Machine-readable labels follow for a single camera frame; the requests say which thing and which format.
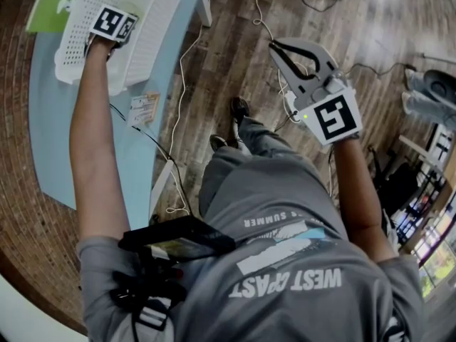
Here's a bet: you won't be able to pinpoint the white table leg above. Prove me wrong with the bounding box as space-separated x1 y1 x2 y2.
199 0 214 27
148 158 175 220

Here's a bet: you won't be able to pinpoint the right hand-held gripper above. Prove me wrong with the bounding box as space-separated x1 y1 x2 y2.
269 37 363 146

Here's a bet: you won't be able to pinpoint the green booklet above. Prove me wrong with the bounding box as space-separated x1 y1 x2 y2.
24 0 78 34

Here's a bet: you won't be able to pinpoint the grey trousers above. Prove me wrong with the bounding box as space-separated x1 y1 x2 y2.
197 116 321 224

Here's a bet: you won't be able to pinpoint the white cable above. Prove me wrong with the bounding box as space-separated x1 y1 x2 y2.
165 0 218 215
249 0 291 101

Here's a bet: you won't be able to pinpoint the black metal shelf rack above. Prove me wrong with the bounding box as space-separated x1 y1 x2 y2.
388 162 456 299

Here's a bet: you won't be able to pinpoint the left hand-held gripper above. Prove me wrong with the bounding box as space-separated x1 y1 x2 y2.
88 4 139 44

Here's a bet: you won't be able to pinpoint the person's left forearm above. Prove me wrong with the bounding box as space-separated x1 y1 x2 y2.
68 38 124 199

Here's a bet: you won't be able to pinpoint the black chest monitor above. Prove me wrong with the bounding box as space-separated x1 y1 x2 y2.
118 214 237 263

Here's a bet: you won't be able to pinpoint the person's left dark shoe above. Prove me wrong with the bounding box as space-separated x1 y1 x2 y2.
209 134 229 152

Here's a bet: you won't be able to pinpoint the white power strip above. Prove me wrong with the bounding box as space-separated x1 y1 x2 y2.
283 83 302 124

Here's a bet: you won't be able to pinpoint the grey printed t-shirt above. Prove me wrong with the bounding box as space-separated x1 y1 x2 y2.
76 157 427 342

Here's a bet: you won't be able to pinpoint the person's right forearm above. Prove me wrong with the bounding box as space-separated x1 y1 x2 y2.
333 135 388 234

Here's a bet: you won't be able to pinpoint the printed paper card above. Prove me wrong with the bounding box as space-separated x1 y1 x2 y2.
126 91 160 128

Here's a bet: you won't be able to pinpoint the white plastic basket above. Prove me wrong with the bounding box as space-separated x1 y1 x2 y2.
53 0 182 96

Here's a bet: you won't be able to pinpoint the white-framed desk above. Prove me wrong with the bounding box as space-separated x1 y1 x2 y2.
398 123 456 167

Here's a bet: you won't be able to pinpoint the black office chair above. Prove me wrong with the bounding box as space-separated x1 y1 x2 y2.
368 144 423 224

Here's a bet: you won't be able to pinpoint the grey round stool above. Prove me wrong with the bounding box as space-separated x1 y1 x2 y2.
423 68 456 103

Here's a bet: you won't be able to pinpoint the person's dark shoe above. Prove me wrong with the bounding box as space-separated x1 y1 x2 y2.
229 96 250 123
209 134 229 152

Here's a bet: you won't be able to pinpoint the chest-mounted phone on rig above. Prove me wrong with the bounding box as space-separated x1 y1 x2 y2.
112 256 188 331

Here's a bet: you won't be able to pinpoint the thin black cable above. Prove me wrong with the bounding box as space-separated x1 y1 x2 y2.
108 103 195 217
327 142 338 195

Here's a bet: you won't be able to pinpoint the person's right dark shoe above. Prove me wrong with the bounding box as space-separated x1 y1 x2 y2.
229 96 250 123

